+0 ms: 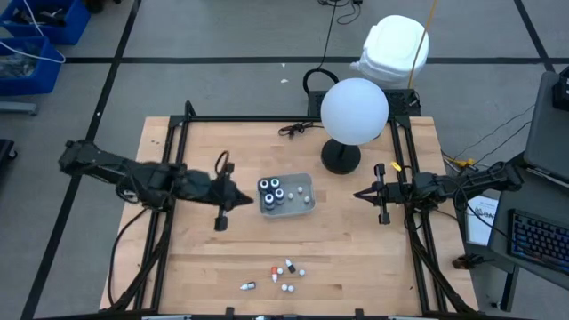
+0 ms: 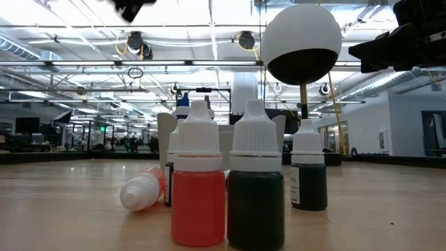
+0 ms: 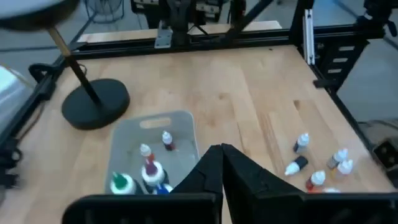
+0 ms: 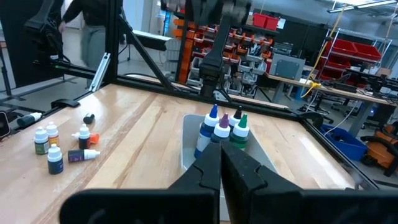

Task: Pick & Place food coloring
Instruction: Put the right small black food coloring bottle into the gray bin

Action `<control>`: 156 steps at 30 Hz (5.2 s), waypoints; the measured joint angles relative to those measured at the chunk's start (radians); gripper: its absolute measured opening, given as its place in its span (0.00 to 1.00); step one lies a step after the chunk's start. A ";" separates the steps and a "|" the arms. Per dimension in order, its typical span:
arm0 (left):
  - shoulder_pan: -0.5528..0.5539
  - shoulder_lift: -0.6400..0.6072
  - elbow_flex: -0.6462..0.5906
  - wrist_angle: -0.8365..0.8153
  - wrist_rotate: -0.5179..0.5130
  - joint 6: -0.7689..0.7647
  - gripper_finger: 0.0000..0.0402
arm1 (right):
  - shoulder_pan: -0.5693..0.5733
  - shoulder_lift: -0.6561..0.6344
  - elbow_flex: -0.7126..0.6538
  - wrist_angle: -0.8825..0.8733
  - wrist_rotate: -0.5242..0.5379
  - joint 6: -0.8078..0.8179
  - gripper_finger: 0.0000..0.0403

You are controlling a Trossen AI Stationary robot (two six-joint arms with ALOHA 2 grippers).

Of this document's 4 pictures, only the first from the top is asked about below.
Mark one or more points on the large black cap coloring bottle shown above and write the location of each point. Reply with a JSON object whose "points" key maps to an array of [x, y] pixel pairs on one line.
{"points": [[264, 184]]}

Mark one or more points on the grey plastic bin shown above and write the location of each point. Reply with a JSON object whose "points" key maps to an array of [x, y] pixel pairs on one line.
{"points": [[295, 209]]}

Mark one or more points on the grey desk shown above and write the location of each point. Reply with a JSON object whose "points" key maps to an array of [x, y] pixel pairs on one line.
{"points": [[511, 200]]}

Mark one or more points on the white paper sheet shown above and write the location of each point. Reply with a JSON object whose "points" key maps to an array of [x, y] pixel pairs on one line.
{"points": [[480, 226]]}

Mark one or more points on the blue plastic bin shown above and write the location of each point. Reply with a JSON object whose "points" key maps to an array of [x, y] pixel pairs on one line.
{"points": [[44, 84], [71, 26]]}

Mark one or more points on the small dark purple dropper bottle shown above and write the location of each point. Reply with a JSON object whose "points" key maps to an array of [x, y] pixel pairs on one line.
{"points": [[291, 268]]}

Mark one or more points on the blue bottle white cap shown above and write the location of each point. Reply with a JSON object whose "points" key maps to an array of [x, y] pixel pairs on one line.
{"points": [[269, 199]]}

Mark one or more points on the dark bottle white cap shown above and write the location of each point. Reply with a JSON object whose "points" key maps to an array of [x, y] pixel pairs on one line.
{"points": [[279, 194]]}

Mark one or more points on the backlit black keyboard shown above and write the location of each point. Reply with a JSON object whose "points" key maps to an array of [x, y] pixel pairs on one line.
{"points": [[538, 240]]}

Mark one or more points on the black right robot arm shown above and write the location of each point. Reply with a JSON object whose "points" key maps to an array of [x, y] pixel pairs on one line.
{"points": [[467, 182]]}

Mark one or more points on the green bottle white cap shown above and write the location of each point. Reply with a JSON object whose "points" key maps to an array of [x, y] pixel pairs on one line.
{"points": [[274, 183]]}

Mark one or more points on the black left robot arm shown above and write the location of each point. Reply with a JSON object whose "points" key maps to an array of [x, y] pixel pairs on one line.
{"points": [[102, 162]]}

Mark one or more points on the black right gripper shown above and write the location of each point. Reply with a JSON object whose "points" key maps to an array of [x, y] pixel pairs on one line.
{"points": [[395, 193]]}

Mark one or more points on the black desk device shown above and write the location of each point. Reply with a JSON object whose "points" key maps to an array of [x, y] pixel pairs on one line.
{"points": [[562, 89]]}

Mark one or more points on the black clamp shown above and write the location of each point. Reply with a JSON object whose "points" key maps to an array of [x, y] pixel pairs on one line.
{"points": [[464, 262]]}

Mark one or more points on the black aluminium table frame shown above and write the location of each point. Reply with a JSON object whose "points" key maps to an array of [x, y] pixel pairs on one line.
{"points": [[249, 118]]}

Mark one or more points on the grey metal bar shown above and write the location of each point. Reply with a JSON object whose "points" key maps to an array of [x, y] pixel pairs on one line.
{"points": [[18, 108]]}

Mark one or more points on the white lidded bucket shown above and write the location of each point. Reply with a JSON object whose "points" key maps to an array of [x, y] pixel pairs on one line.
{"points": [[391, 44]]}

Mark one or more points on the white globe lamp black base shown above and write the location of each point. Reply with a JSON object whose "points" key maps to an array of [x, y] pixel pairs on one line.
{"points": [[353, 111]]}

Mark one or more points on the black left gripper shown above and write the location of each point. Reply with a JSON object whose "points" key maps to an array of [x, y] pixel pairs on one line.
{"points": [[200, 186]]}

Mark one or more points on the yellow tag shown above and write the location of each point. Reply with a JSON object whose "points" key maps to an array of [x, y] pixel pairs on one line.
{"points": [[395, 167]]}

